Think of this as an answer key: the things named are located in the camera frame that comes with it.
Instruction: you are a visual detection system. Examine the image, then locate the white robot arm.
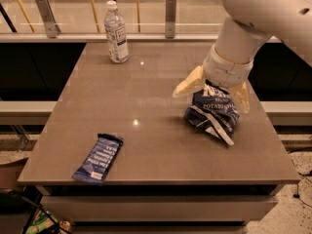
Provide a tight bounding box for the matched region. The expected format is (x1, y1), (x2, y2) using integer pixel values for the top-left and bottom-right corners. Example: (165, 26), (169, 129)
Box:
(174, 0), (312, 111)

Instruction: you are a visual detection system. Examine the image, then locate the grey table with drawers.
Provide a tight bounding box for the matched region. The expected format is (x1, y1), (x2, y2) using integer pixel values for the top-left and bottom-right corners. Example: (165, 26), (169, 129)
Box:
(19, 42), (299, 234)

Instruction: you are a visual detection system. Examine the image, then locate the blue potato chip bag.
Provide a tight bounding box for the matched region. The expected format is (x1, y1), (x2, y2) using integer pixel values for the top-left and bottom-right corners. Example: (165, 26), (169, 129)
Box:
(184, 81), (240, 145)

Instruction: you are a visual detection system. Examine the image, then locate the green packet on floor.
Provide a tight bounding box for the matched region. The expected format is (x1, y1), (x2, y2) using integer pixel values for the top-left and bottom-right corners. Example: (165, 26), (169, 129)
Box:
(25, 209), (72, 234)

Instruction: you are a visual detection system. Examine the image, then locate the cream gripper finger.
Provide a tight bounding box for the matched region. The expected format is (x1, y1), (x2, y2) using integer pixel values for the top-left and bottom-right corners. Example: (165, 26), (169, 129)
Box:
(232, 82), (250, 113)
(173, 65), (206, 98)

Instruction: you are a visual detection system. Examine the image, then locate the blue snack bar wrapper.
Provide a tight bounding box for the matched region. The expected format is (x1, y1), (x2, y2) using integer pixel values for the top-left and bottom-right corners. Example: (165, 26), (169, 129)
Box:
(72, 134), (124, 184)

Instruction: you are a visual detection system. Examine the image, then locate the black cable on floor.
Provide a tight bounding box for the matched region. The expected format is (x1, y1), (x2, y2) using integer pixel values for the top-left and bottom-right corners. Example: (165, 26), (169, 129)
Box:
(288, 146), (312, 210)

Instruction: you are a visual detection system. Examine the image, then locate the clear plastic water bottle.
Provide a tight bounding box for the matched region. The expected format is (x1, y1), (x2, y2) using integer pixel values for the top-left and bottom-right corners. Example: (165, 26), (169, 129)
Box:
(104, 1), (129, 63)

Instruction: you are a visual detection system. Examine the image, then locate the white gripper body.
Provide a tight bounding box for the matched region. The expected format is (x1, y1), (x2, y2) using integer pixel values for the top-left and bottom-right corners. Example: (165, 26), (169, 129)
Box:
(203, 46), (253, 88)

